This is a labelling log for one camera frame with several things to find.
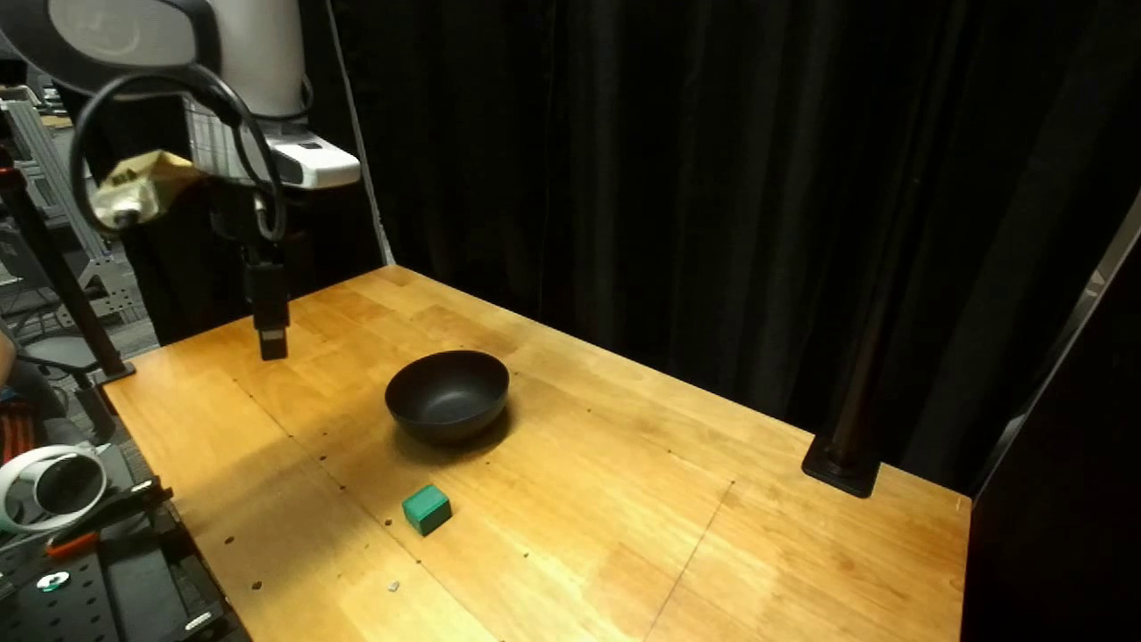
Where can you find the black side panel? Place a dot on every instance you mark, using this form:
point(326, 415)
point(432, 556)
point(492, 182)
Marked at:
point(1058, 474)

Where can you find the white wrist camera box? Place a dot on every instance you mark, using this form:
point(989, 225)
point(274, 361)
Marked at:
point(313, 163)

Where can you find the black perforated board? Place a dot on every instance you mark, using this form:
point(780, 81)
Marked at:
point(111, 588)

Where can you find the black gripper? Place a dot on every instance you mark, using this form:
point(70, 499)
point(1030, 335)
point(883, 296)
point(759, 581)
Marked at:
point(243, 219)

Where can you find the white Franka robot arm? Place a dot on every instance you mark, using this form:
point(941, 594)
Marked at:
point(255, 46)

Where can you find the black stand pole with foot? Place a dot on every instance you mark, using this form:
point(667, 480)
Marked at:
point(846, 447)

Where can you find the tan tape-wrapped wrist box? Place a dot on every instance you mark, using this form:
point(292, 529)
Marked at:
point(142, 185)

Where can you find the black tripod leg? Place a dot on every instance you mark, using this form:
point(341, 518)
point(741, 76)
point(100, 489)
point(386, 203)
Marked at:
point(72, 303)

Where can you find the black curtain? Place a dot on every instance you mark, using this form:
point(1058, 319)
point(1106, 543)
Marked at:
point(714, 166)

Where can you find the grey metal shelf frame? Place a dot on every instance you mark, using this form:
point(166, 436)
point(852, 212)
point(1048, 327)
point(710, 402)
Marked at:
point(48, 207)

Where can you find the grey metal frame strip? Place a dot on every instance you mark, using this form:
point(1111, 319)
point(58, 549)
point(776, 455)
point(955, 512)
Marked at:
point(1072, 322)

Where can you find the white headset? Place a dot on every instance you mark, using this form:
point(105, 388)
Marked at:
point(51, 486)

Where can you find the black bowl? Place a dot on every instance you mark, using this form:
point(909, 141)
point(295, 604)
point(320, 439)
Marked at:
point(446, 398)

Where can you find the green block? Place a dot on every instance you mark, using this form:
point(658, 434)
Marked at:
point(425, 506)

